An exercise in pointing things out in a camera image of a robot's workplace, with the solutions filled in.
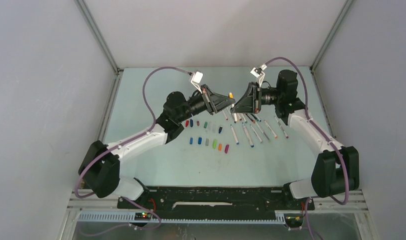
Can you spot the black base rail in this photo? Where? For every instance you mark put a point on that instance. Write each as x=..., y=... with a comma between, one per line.
x=219, y=203

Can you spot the green ink clear pen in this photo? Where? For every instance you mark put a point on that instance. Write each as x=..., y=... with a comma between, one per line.
x=254, y=117

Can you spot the red ink clear pen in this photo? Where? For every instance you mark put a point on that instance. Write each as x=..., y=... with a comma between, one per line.
x=254, y=122

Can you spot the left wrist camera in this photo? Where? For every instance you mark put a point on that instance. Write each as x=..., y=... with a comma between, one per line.
x=195, y=79

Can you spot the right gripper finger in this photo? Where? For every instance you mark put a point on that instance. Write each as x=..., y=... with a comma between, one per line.
x=244, y=108
x=249, y=97

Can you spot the purple cap marker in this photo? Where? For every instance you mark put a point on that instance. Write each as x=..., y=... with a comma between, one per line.
x=281, y=127

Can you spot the yellow black marker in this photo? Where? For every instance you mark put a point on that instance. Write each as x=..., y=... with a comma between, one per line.
x=234, y=115

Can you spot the orange cap marker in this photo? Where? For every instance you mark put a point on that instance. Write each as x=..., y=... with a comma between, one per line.
x=271, y=129

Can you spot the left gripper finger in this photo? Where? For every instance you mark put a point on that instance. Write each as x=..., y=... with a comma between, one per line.
x=211, y=96
x=219, y=106

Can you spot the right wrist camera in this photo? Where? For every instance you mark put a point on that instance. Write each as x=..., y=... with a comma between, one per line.
x=259, y=73

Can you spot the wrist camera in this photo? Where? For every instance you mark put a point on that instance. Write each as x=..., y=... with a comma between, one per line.
x=259, y=73
x=195, y=79

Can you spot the light blue marker body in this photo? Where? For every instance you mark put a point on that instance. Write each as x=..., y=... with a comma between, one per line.
x=234, y=135

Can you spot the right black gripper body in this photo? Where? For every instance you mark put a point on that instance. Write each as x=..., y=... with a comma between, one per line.
x=265, y=97

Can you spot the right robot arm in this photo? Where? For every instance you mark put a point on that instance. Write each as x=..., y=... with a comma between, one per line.
x=336, y=170

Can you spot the green cap marker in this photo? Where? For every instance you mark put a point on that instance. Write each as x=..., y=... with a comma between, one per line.
x=262, y=131

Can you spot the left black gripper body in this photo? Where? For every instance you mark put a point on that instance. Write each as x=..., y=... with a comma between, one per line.
x=208, y=104

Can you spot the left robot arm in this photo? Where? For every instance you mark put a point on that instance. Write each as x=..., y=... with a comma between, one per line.
x=101, y=167

